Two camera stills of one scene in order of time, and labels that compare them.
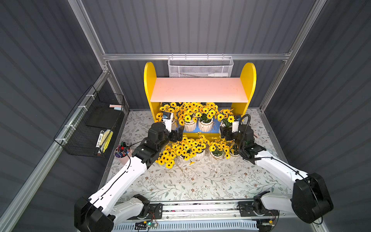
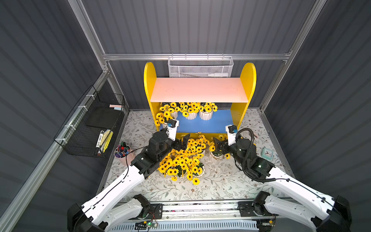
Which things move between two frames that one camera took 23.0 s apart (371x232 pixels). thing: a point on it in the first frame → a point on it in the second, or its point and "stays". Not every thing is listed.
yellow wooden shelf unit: x=198 y=104 stays
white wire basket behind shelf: x=200 y=66 stays
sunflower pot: x=189 y=112 → x=195 y=169
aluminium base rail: x=230 y=216 stays
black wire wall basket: x=88 y=131 stays
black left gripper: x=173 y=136 → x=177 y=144
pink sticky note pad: x=117 y=107 stays
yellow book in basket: x=106 y=139 stays
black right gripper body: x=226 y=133 → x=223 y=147
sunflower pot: x=226 y=117 → x=217 y=154
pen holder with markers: x=122 y=153 stays
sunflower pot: x=206 y=113 → x=176 y=164
